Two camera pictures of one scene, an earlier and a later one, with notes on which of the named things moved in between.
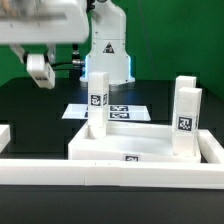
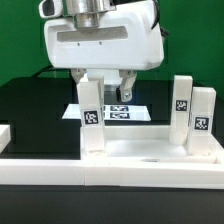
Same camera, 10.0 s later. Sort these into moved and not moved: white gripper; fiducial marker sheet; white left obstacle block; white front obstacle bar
Moved: white gripper
Not moved: white front obstacle bar; fiducial marker sheet; white left obstacle block
